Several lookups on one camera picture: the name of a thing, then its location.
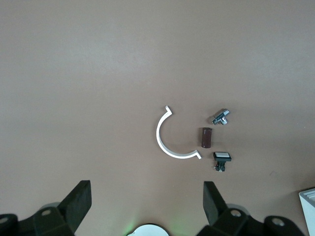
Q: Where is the chrome metal valve fitting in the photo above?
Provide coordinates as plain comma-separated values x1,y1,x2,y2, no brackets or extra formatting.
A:
211,108,232,126

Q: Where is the dark brown cylindrical part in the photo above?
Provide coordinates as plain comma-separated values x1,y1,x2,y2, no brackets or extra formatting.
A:
199,126,214,149

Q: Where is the white rectangular pushbutton switch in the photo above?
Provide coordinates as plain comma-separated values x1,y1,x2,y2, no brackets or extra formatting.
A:
212,151,232,173

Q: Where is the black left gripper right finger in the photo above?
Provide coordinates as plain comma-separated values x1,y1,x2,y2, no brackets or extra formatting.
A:
196,181,306,236

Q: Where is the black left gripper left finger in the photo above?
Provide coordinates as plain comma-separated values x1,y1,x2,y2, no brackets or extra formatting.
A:
0,180,92,236

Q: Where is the white drawer cabinet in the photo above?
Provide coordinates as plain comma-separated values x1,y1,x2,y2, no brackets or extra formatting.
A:
299,188,315,236

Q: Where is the white half-ring clamp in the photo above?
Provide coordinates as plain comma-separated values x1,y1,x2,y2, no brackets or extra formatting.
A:
156,105,202,160

